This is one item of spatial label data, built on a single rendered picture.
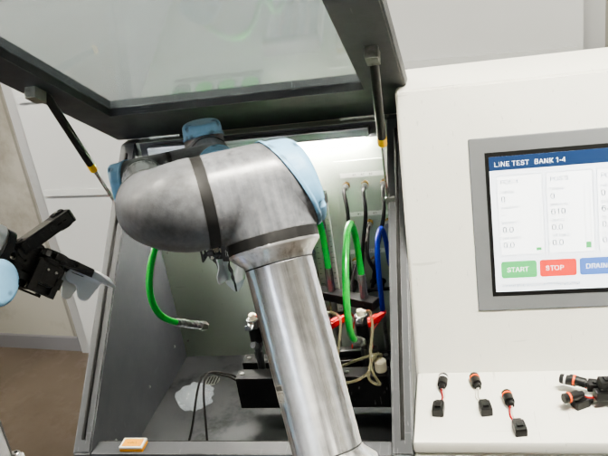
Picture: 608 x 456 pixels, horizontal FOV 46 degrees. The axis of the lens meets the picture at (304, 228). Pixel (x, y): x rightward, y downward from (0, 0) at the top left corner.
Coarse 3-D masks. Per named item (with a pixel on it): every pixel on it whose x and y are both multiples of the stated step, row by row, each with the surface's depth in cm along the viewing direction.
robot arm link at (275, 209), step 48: (288, 144) 87; (240, 192) 84; (288, 192) 85; (240, 240) 85; (288, 240) 84; (288, 288) 84; (288, 336) 84; (288, 384) 84; (336, 384) 85; (288, 432) 86; (336, 432) 83
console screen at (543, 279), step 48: (480, 144) 140; (528, 144) 139; (576, 144) 137; (480, 192) 142; (528, 192) 140; (576, 192) 138; (480, 240) 144; (528, 240) 142; (576, 240) 140; (480, 288) 145; (528, 288) 143; (576, 288) 141
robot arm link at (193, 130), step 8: (192, 120) 136; (200, 120) 135; (208, 120) 134; (216, 120) 134; (184, 128) 132; (192, 128) 131; (200, 128) 131; (208, 128) 131; (216, 128) 132; (184, 136) 133; (192, 136) 131; (200, 136) 131; (208, 136) 139; (216, 136) 132; (192, 144) 131
